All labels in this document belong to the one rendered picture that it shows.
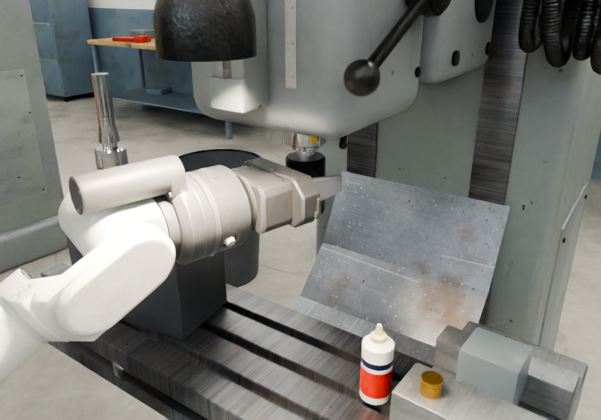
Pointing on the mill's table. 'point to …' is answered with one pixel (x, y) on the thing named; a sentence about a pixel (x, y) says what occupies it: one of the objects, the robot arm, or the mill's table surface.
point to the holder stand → (179, 296)
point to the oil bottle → (376, 367)
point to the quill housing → (327, 52)
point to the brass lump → (431, 384)
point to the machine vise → (567, 373)
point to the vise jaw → (450, 401)
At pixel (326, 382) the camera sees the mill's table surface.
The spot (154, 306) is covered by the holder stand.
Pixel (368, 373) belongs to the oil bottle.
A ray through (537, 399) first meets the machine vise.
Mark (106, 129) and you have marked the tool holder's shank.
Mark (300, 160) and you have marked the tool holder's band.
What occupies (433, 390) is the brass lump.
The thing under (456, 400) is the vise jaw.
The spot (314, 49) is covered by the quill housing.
